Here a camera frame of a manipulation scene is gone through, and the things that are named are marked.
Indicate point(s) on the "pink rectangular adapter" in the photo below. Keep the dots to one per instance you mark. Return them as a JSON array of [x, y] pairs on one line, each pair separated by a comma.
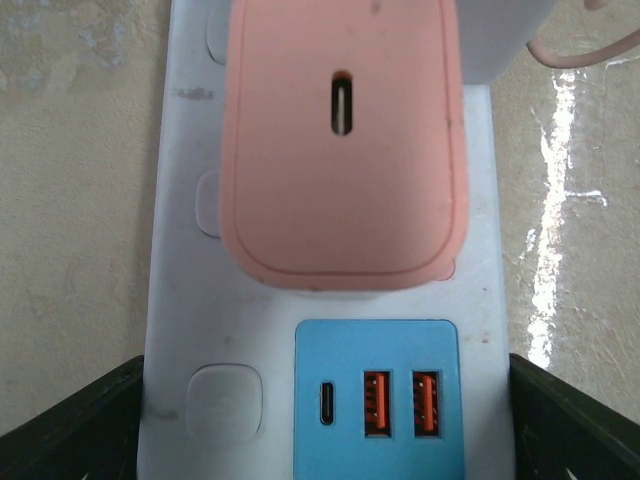
[[344, 164]]

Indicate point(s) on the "white power strip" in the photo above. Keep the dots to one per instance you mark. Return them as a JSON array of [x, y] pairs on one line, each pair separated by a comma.
[[245, 381]]

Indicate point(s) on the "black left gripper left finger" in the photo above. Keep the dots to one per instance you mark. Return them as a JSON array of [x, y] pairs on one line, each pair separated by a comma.
[[93, 434]]

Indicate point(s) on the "white usb charger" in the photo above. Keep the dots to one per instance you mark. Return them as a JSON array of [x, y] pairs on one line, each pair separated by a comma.
[[493, 32]]

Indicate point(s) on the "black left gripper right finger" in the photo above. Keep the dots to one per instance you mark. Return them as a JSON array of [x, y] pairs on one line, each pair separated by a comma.
[[562, 433]]

